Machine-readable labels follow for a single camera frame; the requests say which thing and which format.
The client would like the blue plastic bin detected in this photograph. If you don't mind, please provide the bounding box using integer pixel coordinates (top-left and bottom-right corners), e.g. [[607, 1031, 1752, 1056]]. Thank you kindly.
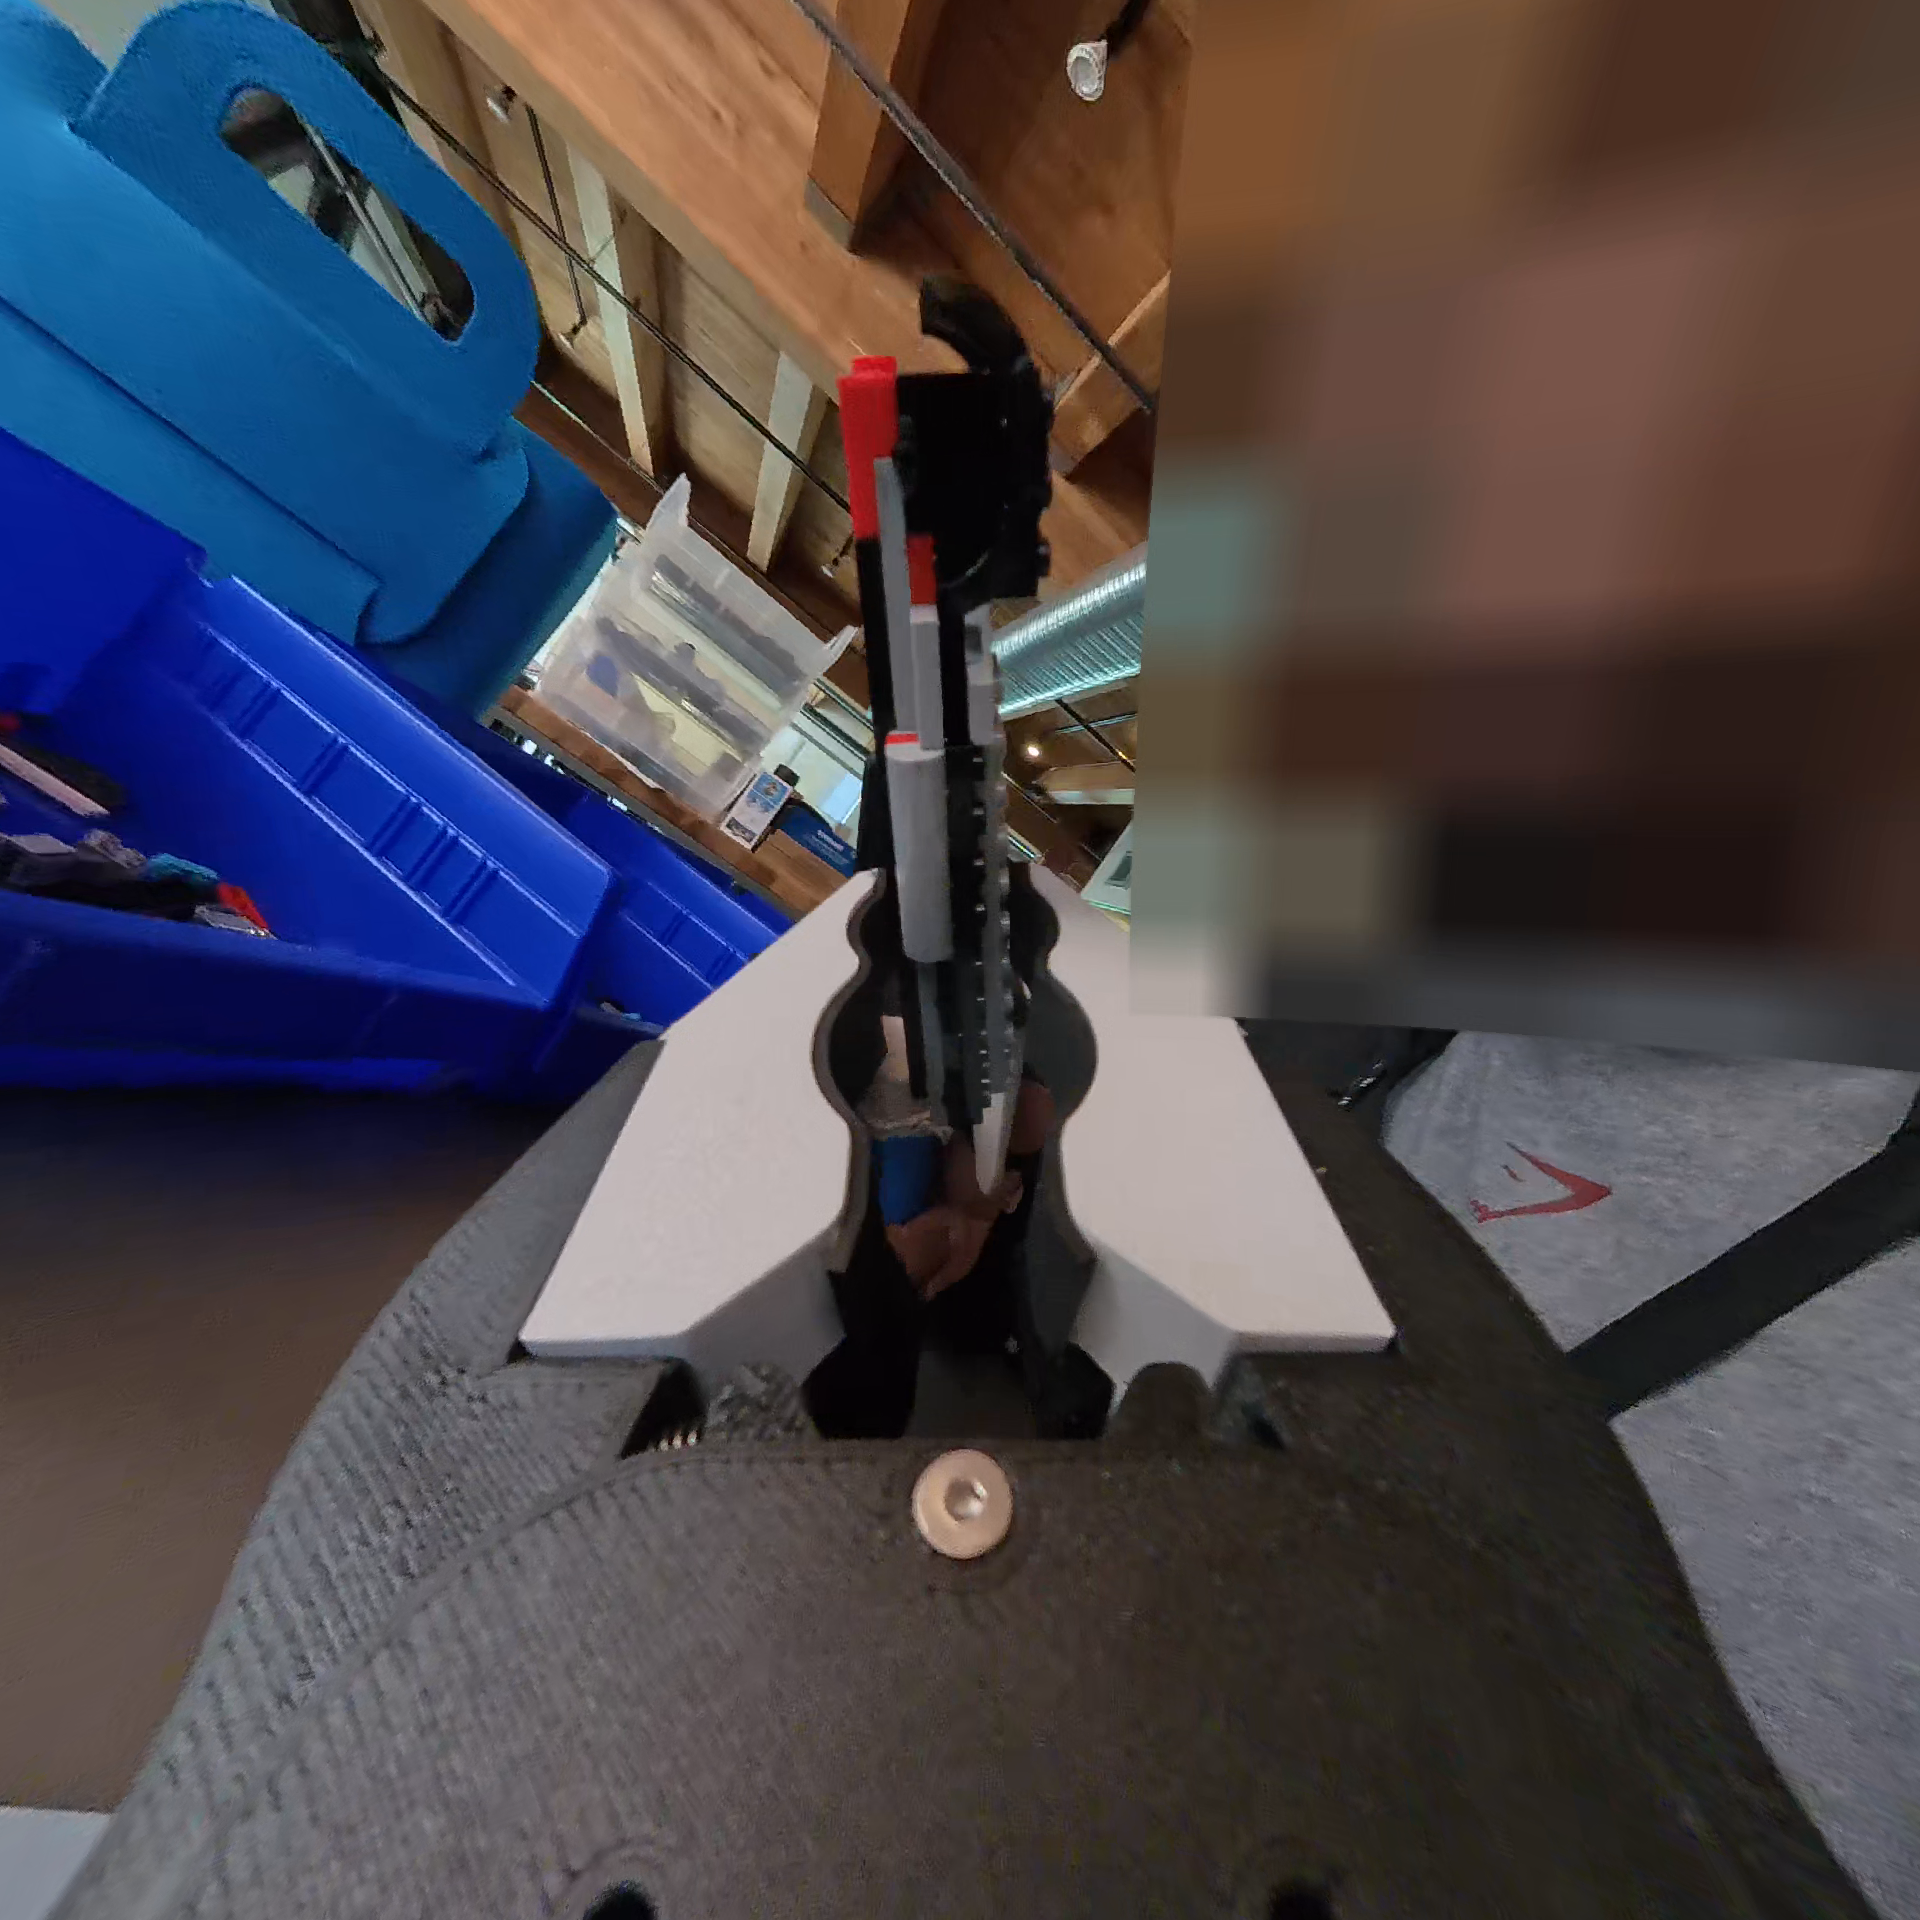
[[0, 427, 619, 1097], [480, 720, 797, 1057]]

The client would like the silver metal air duct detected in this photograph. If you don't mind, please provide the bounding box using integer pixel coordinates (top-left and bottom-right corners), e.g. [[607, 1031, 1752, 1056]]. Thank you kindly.
[[987, 543, 1150, 724]]

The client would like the grey sweatshirt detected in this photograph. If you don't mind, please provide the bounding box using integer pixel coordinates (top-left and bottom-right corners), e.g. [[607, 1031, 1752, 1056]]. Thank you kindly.
[[1380, 1025, 1920, 1920]]

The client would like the pile of loose toy bricks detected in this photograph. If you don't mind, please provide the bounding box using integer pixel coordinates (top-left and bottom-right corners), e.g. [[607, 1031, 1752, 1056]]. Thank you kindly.
[[0, 718, 278, 943]]

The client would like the blue felt bag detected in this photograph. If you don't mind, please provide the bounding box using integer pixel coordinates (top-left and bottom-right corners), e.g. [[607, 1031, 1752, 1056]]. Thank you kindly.
[[0, 0, 543, 646], [358, 421, 619, 724]]

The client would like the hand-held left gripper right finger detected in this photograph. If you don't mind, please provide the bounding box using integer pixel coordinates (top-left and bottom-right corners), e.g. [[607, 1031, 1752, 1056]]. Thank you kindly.
[[1031, 881, 1401, 1372]]

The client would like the wooden workbench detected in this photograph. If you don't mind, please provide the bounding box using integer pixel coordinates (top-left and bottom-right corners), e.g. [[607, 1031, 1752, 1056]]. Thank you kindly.
[[496, 681, 860, 920]]

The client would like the clear plastic drawer organizer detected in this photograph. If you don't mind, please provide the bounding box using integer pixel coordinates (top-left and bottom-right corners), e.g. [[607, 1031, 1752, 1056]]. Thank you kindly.
[[525, 470, 860, 827]]

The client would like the person's right hand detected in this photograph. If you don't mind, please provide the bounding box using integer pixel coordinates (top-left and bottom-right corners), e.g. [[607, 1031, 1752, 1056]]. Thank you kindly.
[[877, 1127, 1045, 1305]]

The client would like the pale blue instruction booklet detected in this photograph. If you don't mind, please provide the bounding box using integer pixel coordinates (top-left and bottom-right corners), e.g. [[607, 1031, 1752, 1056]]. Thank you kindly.
[[0, 1808, 118, 1920]]

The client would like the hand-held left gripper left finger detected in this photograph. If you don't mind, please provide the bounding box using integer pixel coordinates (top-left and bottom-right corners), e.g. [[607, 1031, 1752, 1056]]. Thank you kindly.
[[517, 867, 893, 1372]]

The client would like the toy brick assembly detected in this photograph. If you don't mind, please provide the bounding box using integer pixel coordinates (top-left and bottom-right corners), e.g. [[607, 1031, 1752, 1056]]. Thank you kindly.
[[833, 276, 1056, 1190]]

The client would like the black shoulder strap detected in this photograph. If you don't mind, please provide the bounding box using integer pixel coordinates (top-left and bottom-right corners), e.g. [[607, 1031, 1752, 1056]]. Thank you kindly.
[[1567, 1093, 1920, 1423]]

